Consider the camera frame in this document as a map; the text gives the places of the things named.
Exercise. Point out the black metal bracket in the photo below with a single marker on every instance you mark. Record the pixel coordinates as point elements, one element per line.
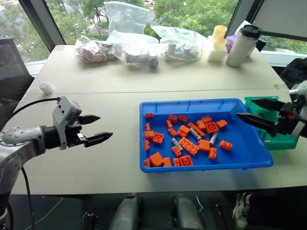
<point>224,215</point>
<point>90,220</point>

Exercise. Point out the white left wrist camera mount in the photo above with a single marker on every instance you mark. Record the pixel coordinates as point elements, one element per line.
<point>64,107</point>

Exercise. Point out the white tumbler with black lid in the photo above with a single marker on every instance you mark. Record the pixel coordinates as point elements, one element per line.
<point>239,48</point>

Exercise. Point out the dark tumbler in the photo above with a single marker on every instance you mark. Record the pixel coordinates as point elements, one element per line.
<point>261,44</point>

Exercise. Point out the green plastic bin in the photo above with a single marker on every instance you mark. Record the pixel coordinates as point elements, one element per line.
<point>280,143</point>

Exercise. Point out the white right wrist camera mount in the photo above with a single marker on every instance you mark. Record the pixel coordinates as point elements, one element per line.
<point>294,92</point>

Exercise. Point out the long orange LEGO brick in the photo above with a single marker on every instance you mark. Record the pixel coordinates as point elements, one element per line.
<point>192,126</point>

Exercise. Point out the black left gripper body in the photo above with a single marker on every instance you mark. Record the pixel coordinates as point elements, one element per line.
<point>72,139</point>

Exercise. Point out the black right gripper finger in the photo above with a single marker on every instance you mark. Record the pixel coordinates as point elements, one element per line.
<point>259,122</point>
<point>268,104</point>

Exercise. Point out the white sneaker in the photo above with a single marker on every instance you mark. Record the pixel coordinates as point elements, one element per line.
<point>241,210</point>

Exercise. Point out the black office chair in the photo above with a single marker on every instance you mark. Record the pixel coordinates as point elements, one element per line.
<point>12,67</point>

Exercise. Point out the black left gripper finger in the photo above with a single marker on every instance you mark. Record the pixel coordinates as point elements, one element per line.
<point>90,119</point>
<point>98,138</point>

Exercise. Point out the tall clear plastic bag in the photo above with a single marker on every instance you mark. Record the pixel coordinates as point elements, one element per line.
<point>124,19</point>

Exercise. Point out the grey board panel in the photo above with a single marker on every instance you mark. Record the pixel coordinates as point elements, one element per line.
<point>275,16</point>

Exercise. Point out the purple packet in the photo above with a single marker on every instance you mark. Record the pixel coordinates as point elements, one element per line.
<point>230,43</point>

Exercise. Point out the black cloth bundle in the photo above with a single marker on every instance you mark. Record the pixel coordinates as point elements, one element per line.
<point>296,72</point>

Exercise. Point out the pale yellow plastic cup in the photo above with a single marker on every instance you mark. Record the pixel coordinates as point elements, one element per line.
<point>219,33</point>

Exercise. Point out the plastic bag with grey parts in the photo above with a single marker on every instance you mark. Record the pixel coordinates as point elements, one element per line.
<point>134,57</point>

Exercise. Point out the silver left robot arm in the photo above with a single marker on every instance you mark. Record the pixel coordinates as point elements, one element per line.
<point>14,141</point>

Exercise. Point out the small white cylinder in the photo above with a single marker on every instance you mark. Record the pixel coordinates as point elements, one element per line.
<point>46,87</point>

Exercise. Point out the blue plastic tray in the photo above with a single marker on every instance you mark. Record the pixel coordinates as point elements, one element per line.
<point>239,153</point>

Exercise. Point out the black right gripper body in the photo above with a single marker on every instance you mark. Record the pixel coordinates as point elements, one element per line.
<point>286,127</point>

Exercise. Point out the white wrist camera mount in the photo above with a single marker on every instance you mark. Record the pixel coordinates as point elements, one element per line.
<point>294,92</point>
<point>64,107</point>

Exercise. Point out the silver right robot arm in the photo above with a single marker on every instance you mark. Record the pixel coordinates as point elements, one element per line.
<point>304,87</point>

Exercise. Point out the plastic bag with pink contents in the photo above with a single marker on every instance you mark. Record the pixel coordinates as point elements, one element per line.
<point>92,52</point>

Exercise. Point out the orange 2x4 plastic building brick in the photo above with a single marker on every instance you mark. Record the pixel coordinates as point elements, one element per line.
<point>189,146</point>

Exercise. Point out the plastic bag with power strip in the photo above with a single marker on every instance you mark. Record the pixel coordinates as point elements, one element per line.
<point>182,36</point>

